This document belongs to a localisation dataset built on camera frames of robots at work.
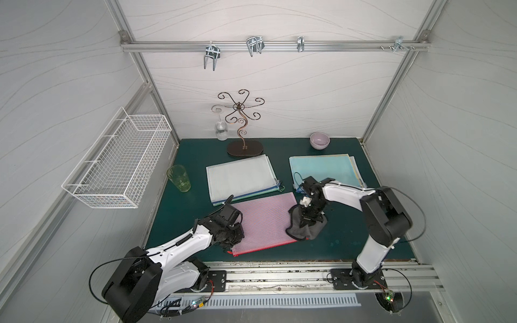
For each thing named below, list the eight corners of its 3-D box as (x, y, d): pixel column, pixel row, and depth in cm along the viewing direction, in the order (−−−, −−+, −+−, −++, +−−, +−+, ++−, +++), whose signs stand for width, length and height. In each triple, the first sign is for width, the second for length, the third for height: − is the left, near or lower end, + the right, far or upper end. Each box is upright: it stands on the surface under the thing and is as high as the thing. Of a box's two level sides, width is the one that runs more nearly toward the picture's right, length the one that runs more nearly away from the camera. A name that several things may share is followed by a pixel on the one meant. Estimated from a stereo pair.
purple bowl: (310, 150, 118) (312, 142, 113) (308, 140, 124) (310, 132, 119) (328, 150, 118) (331, 142, 113) (325, 140, 124) (328, 132, 119)
